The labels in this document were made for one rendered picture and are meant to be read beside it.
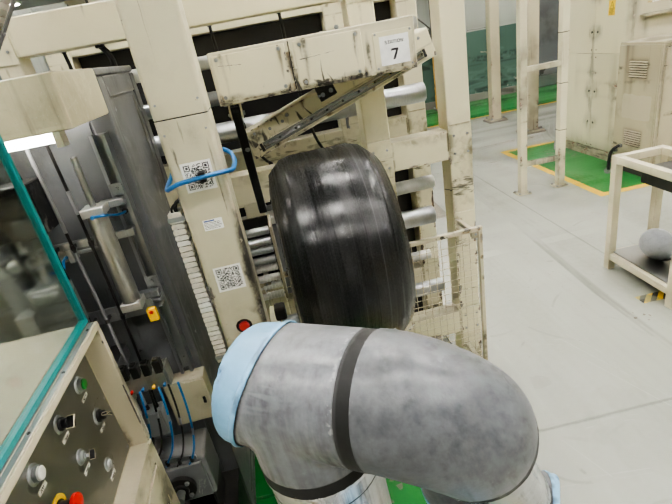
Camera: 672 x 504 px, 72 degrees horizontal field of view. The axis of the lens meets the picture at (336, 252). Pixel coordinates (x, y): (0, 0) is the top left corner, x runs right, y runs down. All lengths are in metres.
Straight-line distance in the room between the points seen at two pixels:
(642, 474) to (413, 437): 2.06
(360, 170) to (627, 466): 1.71
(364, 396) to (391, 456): 0.05
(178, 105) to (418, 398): 0.98
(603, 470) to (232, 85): 2.02
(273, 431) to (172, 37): 0.96
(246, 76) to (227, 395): 1.14
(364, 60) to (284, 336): 1.17
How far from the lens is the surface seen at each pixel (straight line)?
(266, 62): 1.44
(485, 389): 0.38
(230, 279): 1.31
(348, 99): 1.61
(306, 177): 1.18
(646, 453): 2.46
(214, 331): 1.41
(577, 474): 2.32
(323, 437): 0.38
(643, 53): 5.42
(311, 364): 0.38
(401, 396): 0.35
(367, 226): 1.11
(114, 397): 1.32
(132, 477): 1.33
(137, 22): 1.20
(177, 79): 1.19
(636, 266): 3.54
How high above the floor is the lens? 1.76
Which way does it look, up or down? 24 degrees down
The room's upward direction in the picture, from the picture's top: 11 degrees counter-clockwise
